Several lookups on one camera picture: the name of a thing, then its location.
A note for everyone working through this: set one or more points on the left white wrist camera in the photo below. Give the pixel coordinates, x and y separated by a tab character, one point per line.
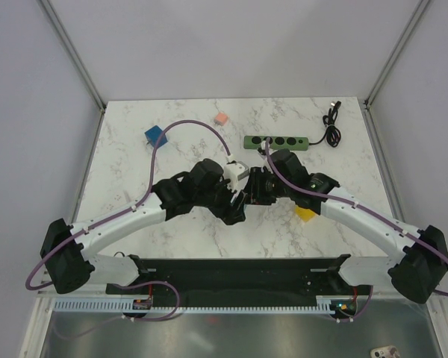
234	171

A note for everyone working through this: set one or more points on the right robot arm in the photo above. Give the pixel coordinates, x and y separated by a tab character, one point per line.
415	260

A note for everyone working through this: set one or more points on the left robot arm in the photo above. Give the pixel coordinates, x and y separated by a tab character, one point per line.
72	251

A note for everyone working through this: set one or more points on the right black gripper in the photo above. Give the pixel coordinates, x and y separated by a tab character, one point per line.
253	187

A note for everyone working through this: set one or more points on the yellow plug cube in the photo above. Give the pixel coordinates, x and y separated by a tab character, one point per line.
304	214

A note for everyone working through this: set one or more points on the blue plug cube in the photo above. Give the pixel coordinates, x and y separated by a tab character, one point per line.
155	136

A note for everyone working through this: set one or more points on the green power strip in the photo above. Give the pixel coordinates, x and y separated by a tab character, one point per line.
291	143

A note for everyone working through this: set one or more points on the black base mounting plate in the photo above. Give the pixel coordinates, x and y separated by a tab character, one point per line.
239	282

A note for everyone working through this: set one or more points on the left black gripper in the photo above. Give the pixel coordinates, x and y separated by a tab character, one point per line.
236	213

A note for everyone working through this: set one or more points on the pink plug cube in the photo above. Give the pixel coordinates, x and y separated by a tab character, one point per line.
221	119

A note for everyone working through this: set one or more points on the right aluminium frame post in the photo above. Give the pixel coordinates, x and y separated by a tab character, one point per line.
404	38

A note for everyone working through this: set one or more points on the left aluminium frame post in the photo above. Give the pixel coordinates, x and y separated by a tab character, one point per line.
71	51

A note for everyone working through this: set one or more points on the white slotted cable duct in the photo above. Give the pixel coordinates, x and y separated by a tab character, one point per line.
323	306

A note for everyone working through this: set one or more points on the aluminium frame post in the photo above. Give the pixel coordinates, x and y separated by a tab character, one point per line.
71	51
404	38

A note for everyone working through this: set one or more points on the smartphone with camera lenses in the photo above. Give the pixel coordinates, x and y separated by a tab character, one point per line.
389	351

